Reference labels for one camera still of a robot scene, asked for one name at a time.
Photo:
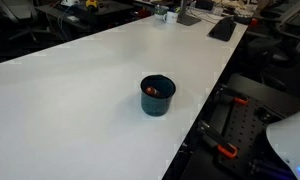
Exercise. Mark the red Expo dry-erase marker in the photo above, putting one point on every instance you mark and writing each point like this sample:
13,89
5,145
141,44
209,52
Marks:
152,91

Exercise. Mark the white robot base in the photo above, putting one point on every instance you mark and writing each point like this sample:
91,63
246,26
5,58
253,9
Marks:
284,138

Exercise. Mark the white coffee mug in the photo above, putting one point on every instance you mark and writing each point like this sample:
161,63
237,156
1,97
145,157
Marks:
170,17

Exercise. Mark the dark teal enamel mug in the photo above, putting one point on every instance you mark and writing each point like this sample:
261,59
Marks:
157,106

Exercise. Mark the orange-handled clamp far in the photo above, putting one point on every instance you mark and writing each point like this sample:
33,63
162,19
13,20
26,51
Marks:
235,95

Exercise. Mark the orange-handled clamp near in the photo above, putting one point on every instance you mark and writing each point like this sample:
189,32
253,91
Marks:
223,146

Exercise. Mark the black office chair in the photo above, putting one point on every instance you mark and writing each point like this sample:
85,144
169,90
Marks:
275,58

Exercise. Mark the grey monitor stand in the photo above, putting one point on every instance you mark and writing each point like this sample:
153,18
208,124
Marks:
185,19

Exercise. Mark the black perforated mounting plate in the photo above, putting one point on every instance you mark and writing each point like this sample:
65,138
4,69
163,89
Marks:
245,128

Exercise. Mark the black wedge device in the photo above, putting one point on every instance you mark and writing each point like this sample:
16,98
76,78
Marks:
223,30

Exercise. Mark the green bowl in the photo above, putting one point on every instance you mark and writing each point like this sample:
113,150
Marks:
160,11

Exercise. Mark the orange-handled clamp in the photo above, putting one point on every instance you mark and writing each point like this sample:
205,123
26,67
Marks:
223,146
235,95

